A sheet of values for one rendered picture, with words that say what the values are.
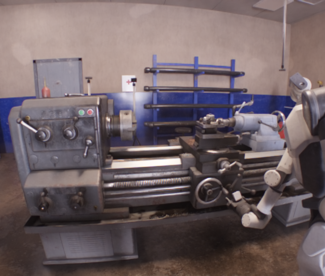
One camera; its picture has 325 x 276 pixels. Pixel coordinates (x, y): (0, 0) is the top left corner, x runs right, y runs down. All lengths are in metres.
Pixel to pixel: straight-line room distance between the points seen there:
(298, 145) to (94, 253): 1.64
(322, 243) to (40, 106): 1.56
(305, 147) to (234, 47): 4.85
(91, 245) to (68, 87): 3.66
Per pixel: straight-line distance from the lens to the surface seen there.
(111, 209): 1.59
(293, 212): 2.41
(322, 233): 0.77
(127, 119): 1.45
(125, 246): 1.76
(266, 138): 1.91
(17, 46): 5.30
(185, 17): 5.08
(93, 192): 1.34
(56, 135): 1.38
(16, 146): 1.54
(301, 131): 0.67
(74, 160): 1.41
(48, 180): 1.43
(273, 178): 0.99
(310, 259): 0.86
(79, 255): 1.86
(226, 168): 1.32
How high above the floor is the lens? 1.36
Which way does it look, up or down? 14 degrees down
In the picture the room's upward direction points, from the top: straight up
